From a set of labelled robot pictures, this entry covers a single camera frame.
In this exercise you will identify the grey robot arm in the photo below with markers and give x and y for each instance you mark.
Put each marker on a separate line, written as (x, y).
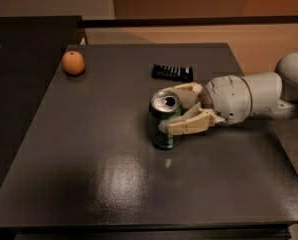
(274, 95)

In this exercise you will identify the black snack bar wrapper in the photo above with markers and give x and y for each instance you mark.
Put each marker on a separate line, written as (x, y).
(183, 74)

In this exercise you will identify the orange fruit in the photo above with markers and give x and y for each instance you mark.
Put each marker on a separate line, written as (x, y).
(73, 63)

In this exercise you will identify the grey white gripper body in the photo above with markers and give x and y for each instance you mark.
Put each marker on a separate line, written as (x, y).
(226, 97)

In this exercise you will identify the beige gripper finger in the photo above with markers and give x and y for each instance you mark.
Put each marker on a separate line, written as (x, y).
(190, 123)
(185, 97)

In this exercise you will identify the green soda can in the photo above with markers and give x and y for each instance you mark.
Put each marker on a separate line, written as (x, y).
(160, 139)

